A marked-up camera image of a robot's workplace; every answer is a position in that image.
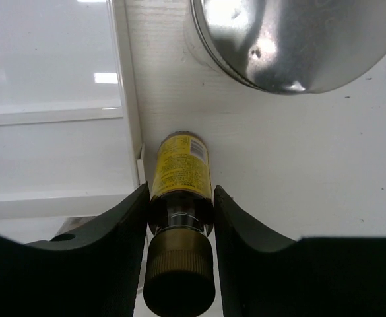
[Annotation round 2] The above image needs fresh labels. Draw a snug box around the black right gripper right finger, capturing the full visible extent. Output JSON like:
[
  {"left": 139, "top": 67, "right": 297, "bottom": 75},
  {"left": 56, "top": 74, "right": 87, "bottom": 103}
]
[{"left": 214, "top": 186, "right": 386, "bottom": 316}]

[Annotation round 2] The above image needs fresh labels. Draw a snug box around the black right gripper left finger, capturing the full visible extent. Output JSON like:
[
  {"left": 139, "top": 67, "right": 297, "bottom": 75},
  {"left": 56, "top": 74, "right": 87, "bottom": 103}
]
[{"left": 0, "top": 184, "right": 149, "bottom": 316}]

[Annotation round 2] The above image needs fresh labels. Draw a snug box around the right white shaker bottle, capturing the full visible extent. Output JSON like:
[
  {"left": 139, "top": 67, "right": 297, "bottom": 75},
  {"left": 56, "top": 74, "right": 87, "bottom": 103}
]
[{"left": 184, "top": 1, "right": 386, "bottom": 95}]

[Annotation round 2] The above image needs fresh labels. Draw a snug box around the white divided tray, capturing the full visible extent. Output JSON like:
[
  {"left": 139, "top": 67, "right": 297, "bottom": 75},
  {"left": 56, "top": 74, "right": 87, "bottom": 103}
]
[{"left": 0, "top": 1, "right": 143, "bottom": 220}]

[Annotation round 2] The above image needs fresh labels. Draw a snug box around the yellow small bottle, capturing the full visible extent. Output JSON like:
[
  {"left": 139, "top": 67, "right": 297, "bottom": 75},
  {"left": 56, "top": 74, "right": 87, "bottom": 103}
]
[{"left": 143, "top": 131, "right": 216, "bottom": 316}]

